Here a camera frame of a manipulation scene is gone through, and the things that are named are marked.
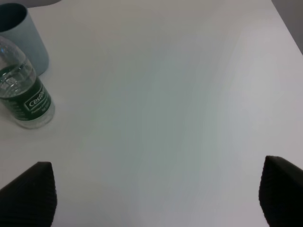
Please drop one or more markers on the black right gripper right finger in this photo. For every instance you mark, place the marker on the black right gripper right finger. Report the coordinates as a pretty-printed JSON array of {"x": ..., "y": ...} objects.
[{"x": 281, "y": 193}]

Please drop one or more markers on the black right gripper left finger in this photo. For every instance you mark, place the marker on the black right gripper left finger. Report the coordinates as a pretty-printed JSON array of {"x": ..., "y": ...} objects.
[{"x": 30, "y": 200}]

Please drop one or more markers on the clear water bottle green label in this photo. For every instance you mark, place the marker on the clear water bottle green label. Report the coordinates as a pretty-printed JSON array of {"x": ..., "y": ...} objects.
[{"x": 21, "y": 91}]

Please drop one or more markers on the teal plastic cup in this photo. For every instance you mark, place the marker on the teal plastic cup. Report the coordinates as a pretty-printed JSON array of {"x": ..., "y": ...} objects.
[{"x": 17, "y": 26}]

